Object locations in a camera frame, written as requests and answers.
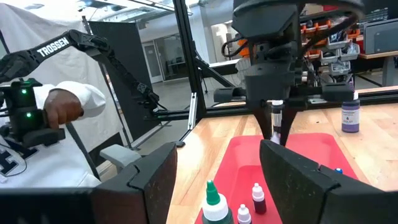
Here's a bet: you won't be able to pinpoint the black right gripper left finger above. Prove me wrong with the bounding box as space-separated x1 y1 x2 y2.
0 141 178 224

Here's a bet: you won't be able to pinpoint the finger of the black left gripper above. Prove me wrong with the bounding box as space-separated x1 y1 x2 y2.
251 105 274 141
279 105 302 147

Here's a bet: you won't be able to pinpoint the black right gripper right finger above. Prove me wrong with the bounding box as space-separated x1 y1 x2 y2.
259 139 398 224

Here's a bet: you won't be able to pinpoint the large black food coloring bottle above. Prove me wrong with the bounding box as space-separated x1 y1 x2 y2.
269 99 285 146

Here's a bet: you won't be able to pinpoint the small maroon food coloring bottle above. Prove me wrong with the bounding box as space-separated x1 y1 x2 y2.
251 182 267 215

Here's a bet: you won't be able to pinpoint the small dark food coloring bottle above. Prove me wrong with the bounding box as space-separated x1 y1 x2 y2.
237 203 252 224

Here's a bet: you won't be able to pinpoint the large green food coloring bottle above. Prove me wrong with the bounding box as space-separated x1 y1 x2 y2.
201 179 234 224

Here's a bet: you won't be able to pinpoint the large violet food coloring bottle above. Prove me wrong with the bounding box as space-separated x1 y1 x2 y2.
341 90 361 134

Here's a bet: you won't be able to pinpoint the red translucent plastic bin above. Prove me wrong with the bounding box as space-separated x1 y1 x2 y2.
194 133 360 224

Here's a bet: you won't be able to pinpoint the grey chair armrest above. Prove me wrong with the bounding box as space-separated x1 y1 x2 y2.
99 144 143 171

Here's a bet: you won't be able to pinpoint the person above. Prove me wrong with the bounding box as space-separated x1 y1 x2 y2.
0 81 107 189

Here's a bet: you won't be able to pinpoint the storage rack with orange bins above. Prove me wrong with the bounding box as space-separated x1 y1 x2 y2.
236 0 363 88

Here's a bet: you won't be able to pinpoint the person's hand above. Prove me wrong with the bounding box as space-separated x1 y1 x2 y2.
43 89 85 130

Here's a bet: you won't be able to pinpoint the wooden desk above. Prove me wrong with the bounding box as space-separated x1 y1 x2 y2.
357 50 398 88

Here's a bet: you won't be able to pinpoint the black equipment case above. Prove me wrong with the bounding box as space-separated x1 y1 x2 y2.
363 17 398 55

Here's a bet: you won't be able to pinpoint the black partition panel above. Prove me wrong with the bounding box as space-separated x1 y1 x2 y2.
88 21 149 139

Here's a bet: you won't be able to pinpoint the white fabric backdrop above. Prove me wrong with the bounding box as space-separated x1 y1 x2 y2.
0 2 124 150

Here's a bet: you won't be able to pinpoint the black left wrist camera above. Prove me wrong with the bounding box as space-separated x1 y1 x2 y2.
232 0 302 42

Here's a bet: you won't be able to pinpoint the silver metal bracket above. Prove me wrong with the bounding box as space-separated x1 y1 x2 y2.
187 91 199 131

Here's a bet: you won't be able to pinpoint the black aluminium table frame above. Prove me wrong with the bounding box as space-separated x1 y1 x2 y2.
142 0 398 149

